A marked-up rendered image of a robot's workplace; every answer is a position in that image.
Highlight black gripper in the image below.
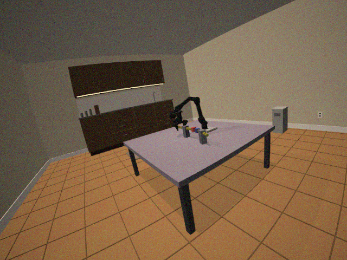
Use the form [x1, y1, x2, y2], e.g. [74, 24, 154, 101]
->
[172, 117, 188, 131]

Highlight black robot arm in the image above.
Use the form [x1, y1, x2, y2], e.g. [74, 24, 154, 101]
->
[170, 96, 208, 129]

